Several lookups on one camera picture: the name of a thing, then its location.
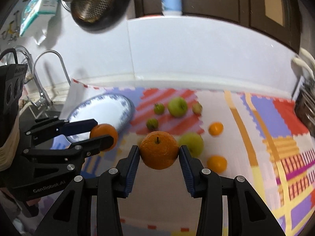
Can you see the green apple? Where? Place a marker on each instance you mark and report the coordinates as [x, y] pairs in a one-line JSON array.
[[177, 107], [194, 143]]

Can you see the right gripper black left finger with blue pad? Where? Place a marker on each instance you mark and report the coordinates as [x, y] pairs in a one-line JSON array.
[[71, 212]]

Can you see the small tan fruit right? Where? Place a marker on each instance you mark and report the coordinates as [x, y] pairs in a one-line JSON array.
[[197, 108]]

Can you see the chrome gooseneck faucet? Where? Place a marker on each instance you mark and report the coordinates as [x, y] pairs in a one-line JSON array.
[[50, 69]]

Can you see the small green fruit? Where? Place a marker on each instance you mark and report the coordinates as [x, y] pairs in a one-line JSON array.
[[152, 124], [159, 108]]

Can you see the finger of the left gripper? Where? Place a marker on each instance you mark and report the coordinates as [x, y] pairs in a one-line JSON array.
[[76, 151], [46, 129]]

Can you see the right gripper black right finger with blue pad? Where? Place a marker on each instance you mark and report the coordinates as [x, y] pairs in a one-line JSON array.
[[247, 212]]

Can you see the operator hand under gripper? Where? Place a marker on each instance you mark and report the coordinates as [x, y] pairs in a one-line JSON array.
[[33, 202]]

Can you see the cream handled white pan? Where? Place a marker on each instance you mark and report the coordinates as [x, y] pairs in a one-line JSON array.
[[306, 61]]

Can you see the chrome kitchen faucet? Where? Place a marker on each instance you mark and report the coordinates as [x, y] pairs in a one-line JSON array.
[[44, 100]]

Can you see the colourful patterned table mat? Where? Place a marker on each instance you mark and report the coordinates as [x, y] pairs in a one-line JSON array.
[[258, 137]]

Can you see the small orange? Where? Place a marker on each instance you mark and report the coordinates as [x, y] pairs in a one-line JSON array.
[[216, 163], [215, 129]]

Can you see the small green fruit back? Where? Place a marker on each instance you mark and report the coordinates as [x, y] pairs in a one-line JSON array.
[[159, 108]]

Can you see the blue rimmed white plate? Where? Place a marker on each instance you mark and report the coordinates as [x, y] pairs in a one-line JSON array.
[[107, 108]]

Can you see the large orange with stem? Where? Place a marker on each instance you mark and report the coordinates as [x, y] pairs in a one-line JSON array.
[[159, 150]]

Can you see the dark wooden window frame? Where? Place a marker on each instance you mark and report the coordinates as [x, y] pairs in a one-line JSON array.
[[278, 19]]

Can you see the black hanging frying pan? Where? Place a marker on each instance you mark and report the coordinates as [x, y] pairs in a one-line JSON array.
[[97, 15]]

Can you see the teal white tissue package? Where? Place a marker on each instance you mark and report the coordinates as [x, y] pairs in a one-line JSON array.
[[35, 19]]

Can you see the small green fruit front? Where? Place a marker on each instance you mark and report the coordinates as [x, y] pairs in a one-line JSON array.
[[152, 124]]

